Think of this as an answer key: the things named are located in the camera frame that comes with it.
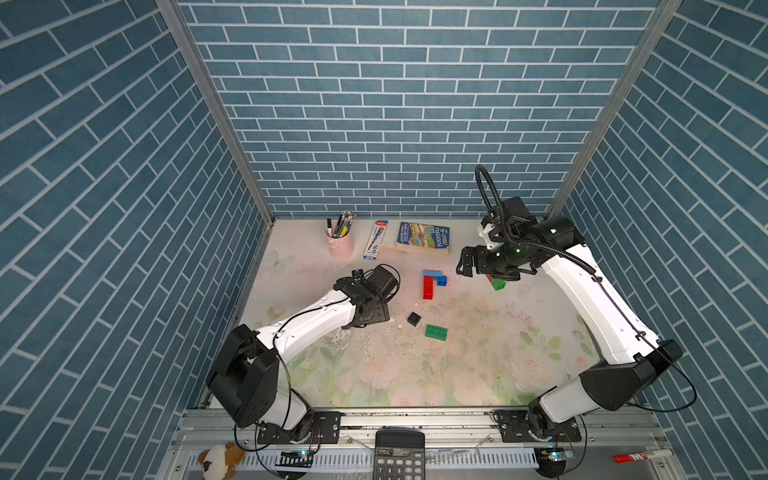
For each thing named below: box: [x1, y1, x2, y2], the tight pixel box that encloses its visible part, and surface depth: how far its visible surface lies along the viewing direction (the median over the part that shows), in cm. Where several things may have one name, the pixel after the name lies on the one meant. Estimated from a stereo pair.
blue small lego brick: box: [432, 271, 447, 286], surface depth 101 cm
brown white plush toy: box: [198, 442, 245, 480], surface depth 69 cm
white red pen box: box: [363, 220, 389, 261], surface depth 114 cm
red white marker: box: [613, 449, 674, 464], surface depth 71 cm
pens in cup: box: [326, 210, 357, 238], surface depth 102 cm
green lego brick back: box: [491, 278, 507, 291], surface depth 101 cm
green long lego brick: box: [424, 324, 449, 341], surface depth 91 cm
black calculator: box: [373, 428, 426, 480], surface depth 69 cm
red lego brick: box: [423, 275, 435, 300], surface depth 101 cm
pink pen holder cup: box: [324, 218, 354, 258], surface depth 105 cm
